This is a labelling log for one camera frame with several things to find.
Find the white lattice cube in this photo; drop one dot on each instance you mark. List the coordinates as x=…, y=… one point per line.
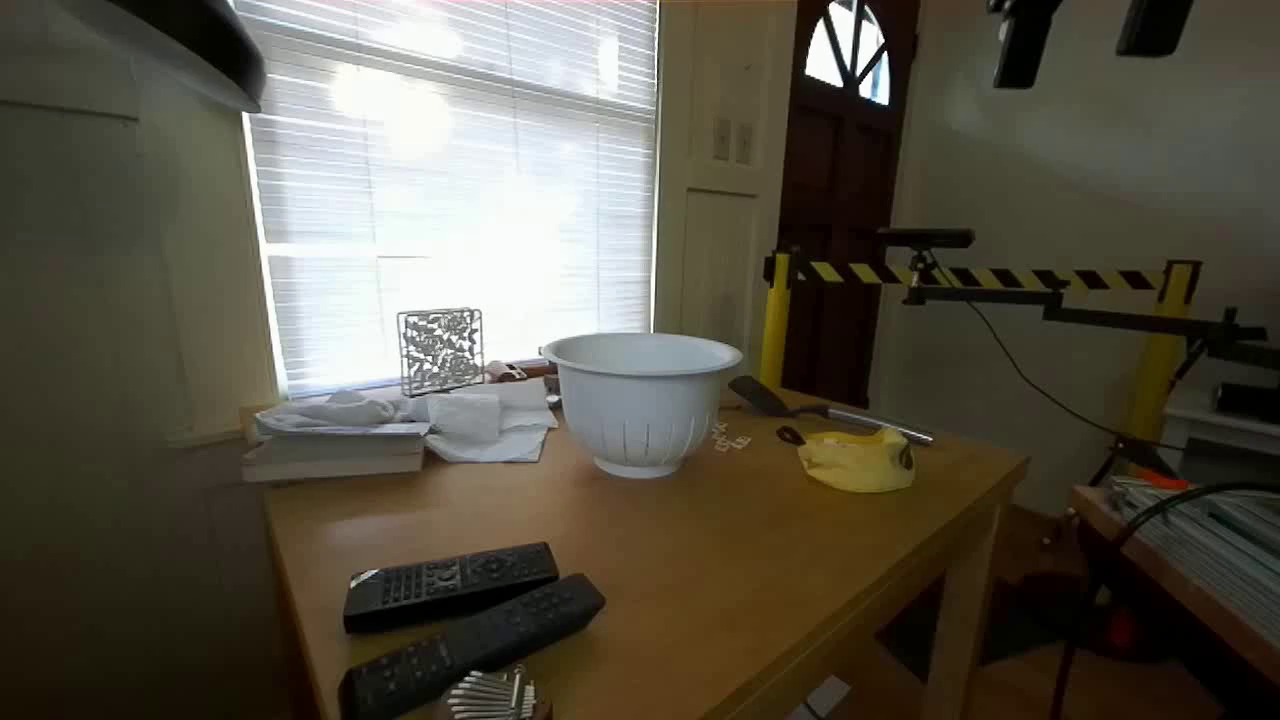
x=440, y=350

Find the white paper stack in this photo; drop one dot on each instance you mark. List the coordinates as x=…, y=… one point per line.
x=1243, y=546

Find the white colander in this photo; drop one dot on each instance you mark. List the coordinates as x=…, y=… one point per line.
x=640, y=404

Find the wooden side table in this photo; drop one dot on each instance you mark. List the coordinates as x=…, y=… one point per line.
x=1175, y=579

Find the white window blinds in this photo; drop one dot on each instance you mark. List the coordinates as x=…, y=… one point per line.
x=467, y=202

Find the small white box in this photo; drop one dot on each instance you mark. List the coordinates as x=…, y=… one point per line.
x=824, y=697

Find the short black remote control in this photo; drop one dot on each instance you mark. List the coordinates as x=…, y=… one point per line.
x=446, y=587

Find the white shelf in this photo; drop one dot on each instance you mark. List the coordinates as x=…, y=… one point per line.
x=1221, y=440

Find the dark brown door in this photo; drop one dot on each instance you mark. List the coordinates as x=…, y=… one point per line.
x=832, y=202

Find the small black oval object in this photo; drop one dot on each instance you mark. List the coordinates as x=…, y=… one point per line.
x=789, y=434

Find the yellow black striped barrier bar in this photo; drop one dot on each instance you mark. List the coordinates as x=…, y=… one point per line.
x=1014, y=276

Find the small red brown object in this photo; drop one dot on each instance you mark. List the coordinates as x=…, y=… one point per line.
x=523, y=368

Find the long black remote control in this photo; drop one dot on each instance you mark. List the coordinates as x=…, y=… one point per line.
x=467, y=646

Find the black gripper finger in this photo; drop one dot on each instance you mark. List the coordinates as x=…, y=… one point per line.
x=1155, y=25
x=1027, y=42

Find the white crumpled cloth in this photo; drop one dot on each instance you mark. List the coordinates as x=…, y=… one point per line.
x=495, y=423

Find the yellow floppy plate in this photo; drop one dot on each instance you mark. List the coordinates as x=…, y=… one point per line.
x=853, y=462

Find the yellow barrier post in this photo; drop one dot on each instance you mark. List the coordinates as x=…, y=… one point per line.
x=774, y=334
x=1162, y=361

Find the black camera on stand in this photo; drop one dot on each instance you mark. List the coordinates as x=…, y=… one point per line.
x=924, y=237

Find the stack of white books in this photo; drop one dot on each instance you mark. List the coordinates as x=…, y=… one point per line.
x=334, y=447

